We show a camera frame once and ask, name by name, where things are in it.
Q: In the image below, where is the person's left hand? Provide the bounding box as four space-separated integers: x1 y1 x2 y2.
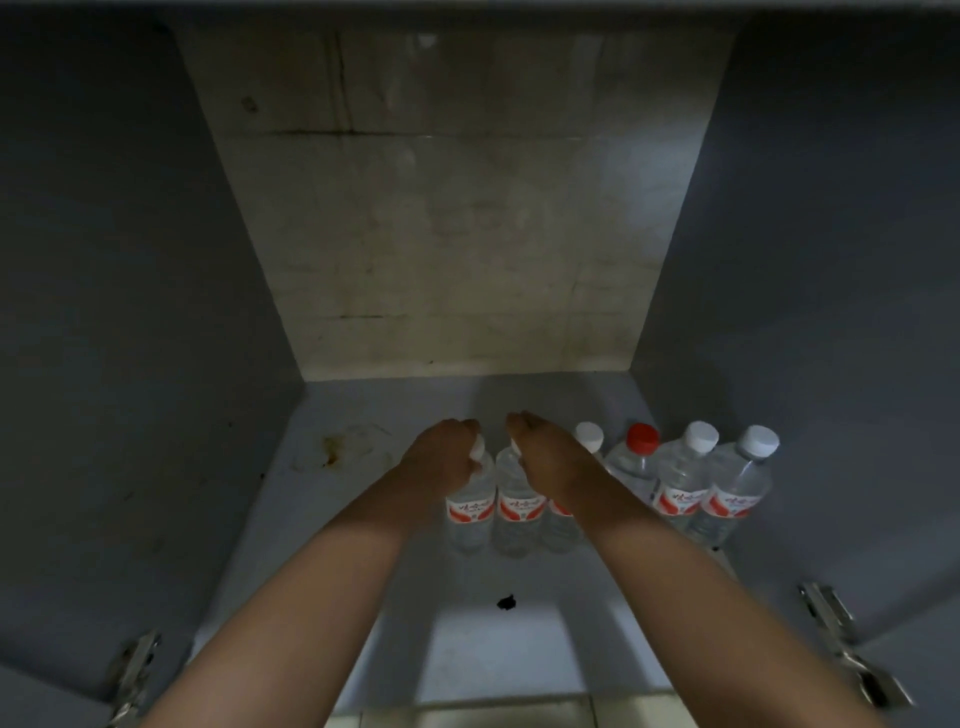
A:
396 417 486 520

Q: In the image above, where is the person's right hand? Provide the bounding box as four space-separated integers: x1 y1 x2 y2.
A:
506 410 603 513

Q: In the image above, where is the white cap water bottle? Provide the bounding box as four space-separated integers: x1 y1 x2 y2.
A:
683 424 782 549
539 421 607 555
492 442 548 561
444 437 498 557
650 420 721 531

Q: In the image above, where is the person's right forearm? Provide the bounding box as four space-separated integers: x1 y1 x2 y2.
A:
556 468 880 728

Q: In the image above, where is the person's left forearm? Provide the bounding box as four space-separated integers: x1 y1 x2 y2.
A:
141 480 453 728

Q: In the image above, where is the red cap water bottle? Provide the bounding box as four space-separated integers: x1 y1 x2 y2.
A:
603 423 663 505

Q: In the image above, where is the grey cabinet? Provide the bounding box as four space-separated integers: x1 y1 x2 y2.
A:
0 0 960 728

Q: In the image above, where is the metal cabinet hinge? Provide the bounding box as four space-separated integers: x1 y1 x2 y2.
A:
103 630 163 728
797 581 918 711

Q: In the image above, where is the grey cabinet door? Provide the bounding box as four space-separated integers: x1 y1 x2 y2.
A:
0 658 115 728
847 618 960 728

